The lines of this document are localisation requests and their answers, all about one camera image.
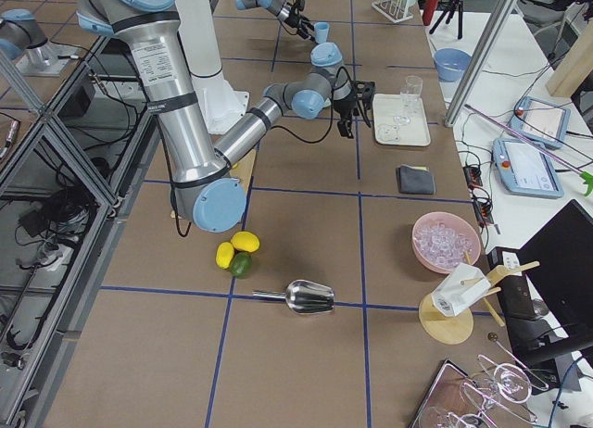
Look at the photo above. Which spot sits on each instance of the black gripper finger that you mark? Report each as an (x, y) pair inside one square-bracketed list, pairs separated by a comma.
[(345, 128), (367, 113), (308, 34)]

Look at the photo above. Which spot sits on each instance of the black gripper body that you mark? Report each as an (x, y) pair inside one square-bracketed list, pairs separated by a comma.
[(292, 19), (345, 106)]

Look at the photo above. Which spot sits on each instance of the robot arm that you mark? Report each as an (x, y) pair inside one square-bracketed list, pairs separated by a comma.
[(175, 50), (274, 7)]

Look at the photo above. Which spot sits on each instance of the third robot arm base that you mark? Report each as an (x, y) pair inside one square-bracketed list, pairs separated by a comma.
[(24, 42)]

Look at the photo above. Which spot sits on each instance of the blue bowl with fork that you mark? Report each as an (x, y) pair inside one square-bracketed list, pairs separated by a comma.
[(451, 63)]

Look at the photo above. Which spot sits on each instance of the pink bowl of ice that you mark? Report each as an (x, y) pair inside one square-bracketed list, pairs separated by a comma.
[(442, 240)]

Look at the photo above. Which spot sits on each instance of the metal ice scoop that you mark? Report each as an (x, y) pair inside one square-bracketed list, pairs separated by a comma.
[(303, 297)]

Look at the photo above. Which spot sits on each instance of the cream bear serving tray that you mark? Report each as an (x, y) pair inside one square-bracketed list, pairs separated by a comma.
[(386, 132)]

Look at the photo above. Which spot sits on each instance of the clear wine glass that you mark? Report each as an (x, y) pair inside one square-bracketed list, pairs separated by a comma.
[(410, 96)]

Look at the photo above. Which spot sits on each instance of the grey yellow folded cloth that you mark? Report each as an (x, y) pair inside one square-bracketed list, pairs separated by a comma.
[(415, 181)]

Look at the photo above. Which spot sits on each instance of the wooden cutting board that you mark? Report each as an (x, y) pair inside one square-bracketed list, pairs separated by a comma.
[(219, 205)]

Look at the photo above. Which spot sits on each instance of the black tripod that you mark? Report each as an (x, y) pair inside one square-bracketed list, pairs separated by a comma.
[(453, 9)]

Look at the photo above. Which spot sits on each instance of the yellow lemon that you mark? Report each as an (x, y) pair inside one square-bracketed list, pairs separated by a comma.
[(245, 241), (224, 255)]

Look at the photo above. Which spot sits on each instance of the near teach pendant tablet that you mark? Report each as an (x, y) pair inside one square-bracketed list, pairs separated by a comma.
[(523, 170)]

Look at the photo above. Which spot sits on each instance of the teach pendant tablet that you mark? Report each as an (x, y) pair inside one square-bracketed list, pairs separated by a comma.
[(523, 170), (541, 121)]

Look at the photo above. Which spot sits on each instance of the green avocado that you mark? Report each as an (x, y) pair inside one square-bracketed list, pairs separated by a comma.
[(241, 264)]

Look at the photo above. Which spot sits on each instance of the far teach pendant tablet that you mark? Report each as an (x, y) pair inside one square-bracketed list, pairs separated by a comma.
[(541, 121)]

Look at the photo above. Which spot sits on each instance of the wooden cup stand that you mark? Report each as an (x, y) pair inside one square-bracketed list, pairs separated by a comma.
[(455, 330)]

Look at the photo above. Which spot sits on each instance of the black laptop monitor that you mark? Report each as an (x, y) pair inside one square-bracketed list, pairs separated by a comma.
[(563, 279)]

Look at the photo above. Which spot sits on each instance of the wine glass rack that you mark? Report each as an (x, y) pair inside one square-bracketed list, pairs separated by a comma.
[(494, 396)]

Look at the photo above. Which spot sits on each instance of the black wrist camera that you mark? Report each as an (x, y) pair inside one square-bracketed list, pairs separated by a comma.
[(298, 5)]

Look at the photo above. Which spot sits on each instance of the white wire cup rack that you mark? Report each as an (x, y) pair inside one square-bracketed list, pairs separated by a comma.
[(395, 11)]

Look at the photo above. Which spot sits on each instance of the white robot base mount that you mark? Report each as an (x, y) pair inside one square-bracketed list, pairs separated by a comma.
[(221, 105)]

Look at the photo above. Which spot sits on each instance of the aluminium frame post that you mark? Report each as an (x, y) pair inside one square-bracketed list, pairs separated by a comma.
[(490, 34)]

